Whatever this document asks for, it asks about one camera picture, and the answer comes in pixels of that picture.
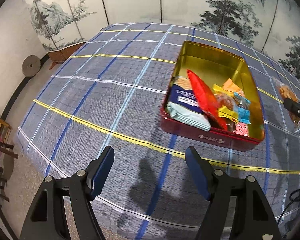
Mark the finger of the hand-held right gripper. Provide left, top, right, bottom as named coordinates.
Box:
left=284, top=98, right=300, bottom=130

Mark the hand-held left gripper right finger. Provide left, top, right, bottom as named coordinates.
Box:
left=185, top=146, right=283, bottom=240

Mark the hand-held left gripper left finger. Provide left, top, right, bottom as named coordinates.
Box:
left=19, top=145, right=115, bottom=240

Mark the clear packet of orange snacks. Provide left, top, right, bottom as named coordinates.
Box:
left=272, top=77, right=300, bottom=133

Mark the brown packet with red label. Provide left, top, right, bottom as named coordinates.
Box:
left=226, top=122, right=250, bottom=137

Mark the yellow snack packet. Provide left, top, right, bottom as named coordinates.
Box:
left=212, top=84, right=239, bottom=124

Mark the blue and white cracker pack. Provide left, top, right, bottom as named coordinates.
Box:
left=165, top=76, right=212, bottom=131

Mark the red snack packet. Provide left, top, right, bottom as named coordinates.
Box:
left=187, top=69, right=228, bottom=130

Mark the red and gold tin box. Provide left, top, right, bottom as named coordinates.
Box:
left=160, top=40, right=265, bottom=152

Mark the dark wooden stool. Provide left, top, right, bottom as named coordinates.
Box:
left=0, top=140, right=19, bottom=208

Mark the light wooden chair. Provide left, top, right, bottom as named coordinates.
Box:
left=0, top=110, right=13, bottom=140

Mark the round grey millstone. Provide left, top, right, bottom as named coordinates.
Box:
left=22, top=56, right=42, bottom=77

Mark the painted folding screen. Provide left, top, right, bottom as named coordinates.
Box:
left=20, top=0, right=300, bottom=75

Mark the black cable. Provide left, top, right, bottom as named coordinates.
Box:
left=276, top=187, right=300, bottom=227

